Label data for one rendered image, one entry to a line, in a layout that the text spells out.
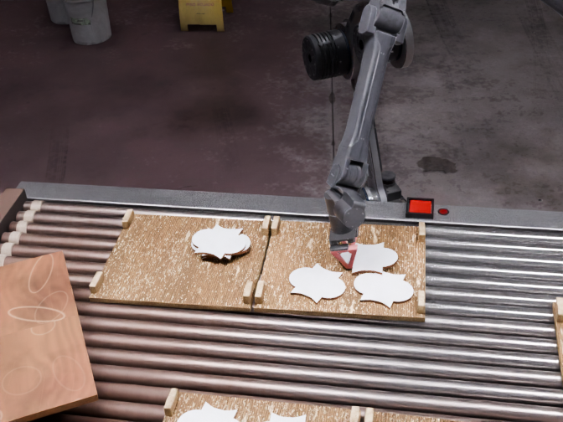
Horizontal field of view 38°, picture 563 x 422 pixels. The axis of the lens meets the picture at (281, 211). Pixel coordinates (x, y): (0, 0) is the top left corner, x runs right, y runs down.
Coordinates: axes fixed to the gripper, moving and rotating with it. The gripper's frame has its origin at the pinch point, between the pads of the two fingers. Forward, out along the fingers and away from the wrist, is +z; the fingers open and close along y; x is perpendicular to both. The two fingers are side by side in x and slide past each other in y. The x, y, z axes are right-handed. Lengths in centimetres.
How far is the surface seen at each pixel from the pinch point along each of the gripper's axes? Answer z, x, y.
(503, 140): 92, -50, 217
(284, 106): 70, 65, 247
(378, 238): 1.8, -6.8, 9.5
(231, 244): -7.7, 29.8, 0.5
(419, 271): 4.4, -17.2, -3.3
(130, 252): -9, 57, 0
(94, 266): -9, 67, -5
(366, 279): 1.5, -4.5, -8.0
